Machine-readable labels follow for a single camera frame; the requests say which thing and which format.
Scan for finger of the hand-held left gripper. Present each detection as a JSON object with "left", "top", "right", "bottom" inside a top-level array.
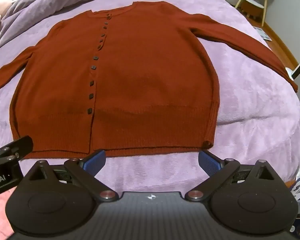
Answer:
[{"left": 0, "top": 136, "right": 34, "bottom": 163}]

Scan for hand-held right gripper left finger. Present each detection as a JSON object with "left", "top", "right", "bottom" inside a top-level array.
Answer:
[{"left": 22, "top": 149, "right": 118, "bottom": 203}]

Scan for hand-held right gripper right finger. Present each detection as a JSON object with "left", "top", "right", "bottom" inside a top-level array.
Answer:
[{"left": 185, "top": 150, "right": 282, "bottom": 202}]

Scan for rust red knit cardigan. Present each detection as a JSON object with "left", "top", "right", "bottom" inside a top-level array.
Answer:
[{"left": 0, "top": 1, "right": 298, "bottom": 160}]

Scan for pink cloth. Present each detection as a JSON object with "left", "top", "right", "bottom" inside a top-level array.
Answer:
[{"left": 0, "top": 190, "right": 15, "bottom": 240}]

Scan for purple bed sheet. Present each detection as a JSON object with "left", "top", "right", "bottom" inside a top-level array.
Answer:
[{"left": 0, "top": 0, "right": 300, "bottom": 198}]

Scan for printed papers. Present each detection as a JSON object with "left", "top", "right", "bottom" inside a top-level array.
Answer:
[{"left": 252, "top": 26, "right": 273, "bottom": 42}]

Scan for purple duvet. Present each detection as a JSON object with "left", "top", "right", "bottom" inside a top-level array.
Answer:
[{"left": 0, "top": 0, "right": 222, "bottom": 50}]

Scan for round side table yellow legs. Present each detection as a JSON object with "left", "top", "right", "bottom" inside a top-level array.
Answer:
[{"left": 225, "top": 0, "right": 277, "bottom": 27}]

